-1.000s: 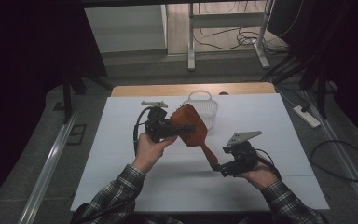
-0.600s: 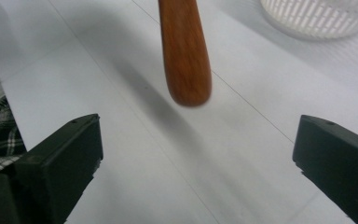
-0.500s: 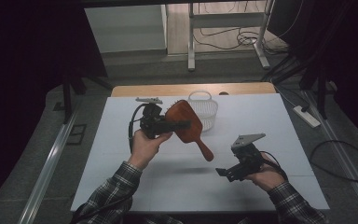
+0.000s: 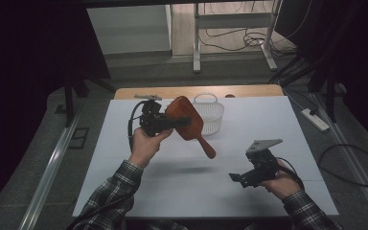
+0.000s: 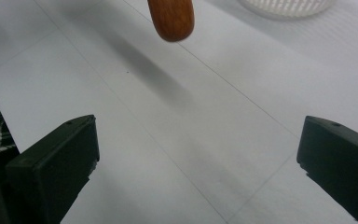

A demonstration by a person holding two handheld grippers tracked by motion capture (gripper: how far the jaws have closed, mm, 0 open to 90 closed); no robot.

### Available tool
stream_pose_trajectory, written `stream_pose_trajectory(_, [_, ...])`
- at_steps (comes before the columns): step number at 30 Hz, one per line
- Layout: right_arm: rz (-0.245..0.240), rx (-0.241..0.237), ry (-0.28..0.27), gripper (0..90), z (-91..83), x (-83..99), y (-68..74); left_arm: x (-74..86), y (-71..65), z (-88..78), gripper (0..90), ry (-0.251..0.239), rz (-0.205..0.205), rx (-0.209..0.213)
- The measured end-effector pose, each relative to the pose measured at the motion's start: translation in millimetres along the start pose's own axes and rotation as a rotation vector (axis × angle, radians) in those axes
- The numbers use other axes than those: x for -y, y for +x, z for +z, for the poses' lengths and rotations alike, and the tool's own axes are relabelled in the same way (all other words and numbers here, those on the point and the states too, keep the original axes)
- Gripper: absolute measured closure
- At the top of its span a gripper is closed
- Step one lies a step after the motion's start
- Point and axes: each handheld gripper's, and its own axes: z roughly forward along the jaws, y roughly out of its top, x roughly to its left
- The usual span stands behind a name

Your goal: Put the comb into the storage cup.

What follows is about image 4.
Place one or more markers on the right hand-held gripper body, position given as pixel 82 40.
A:
pixel 262 166

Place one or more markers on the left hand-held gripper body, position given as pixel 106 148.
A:
pixel 151 119

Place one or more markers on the wooden hairbrush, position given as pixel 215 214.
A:
pixel 180 108

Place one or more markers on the white plastic basket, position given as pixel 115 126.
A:
pixel 212 118

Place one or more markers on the person's left hand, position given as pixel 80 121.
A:
pixel 145 147

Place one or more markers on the person's right hand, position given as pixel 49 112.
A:
pixel 282 187

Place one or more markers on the white table mat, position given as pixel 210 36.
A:
pixel 220 191

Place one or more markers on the dark table grommet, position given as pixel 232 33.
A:
pixel 229 95

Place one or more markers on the white power strip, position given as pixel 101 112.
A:
pixel 315 119

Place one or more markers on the black floor socket plates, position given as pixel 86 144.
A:
pixel 79 138

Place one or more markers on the person's plaid clothing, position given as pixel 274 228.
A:
pixel 169 226

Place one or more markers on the black tripod stand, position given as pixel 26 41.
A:
pixel 331 96
pixel 68 102

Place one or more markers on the white panel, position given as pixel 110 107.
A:
pixel 127 28

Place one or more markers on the dark curtain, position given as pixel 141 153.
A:
pixel 364 64
pixel 19 64

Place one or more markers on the white metal desk frame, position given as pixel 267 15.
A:
pixel 233 20

